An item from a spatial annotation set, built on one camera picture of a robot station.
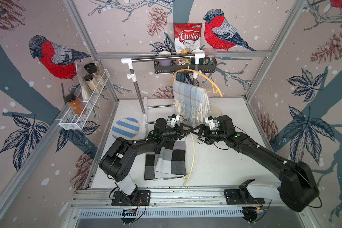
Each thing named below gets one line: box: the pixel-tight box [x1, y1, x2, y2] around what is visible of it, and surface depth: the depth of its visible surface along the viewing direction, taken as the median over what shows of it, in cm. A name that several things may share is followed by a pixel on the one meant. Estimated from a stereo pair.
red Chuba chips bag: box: [173, 22, 203, 55], surface depth 81 cm
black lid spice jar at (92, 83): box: [84, 74, 101, 94], surface depth 78 cm
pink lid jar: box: [203, 47, 218, 65], surface depth 87 cm
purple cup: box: [158, 50, 172, 67], surface depth 85 cm
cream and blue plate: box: [209, 104, 223, 119], surface depth 116 cm
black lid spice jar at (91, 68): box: [83, 62, 105, 81], surface depth 81 cm
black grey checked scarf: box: [143, 140, 187, 181], surface depth 85 cm
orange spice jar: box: [65, 94, 86, 115], surface depth 68 cm
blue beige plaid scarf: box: [172, 80, 212, 125], surface depth 88 cm
